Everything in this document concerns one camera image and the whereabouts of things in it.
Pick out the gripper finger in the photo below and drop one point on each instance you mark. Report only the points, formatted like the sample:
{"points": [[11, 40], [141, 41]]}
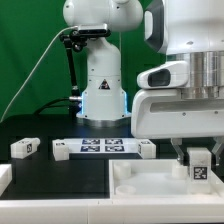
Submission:
{"points": [[218, 147], [176, 143]]}

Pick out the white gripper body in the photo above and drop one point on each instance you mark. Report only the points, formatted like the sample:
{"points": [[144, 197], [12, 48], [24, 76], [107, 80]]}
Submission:
{"points": [[162, 114]]}

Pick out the white square tabletop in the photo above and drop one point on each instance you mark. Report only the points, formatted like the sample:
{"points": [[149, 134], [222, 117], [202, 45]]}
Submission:
{"points": [[160, 178]]}

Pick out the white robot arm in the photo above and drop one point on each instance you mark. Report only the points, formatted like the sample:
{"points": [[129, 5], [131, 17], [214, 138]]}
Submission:
{"points": [[184, 97]]}

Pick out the white left fence block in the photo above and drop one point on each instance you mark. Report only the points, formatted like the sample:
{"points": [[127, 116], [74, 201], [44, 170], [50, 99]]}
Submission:
{"points": [[5, 176]]}

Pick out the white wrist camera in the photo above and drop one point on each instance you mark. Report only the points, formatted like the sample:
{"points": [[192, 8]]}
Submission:
{"points": [[172, 74]]}

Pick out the white front fence rail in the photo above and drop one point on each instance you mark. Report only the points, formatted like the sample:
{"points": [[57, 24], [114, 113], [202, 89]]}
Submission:
{"points": [[118, 211]]}

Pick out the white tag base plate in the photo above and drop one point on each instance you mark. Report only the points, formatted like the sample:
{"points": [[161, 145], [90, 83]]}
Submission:
{"points": [[101, 145]]}

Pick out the grey mounted camera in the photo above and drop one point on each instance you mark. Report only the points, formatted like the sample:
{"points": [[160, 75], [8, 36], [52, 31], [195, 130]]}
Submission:
{"points": [[91, 31]]}

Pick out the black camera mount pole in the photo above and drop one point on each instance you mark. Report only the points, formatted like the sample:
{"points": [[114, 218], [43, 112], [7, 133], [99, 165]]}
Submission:
{"points": [[73, 44]]}

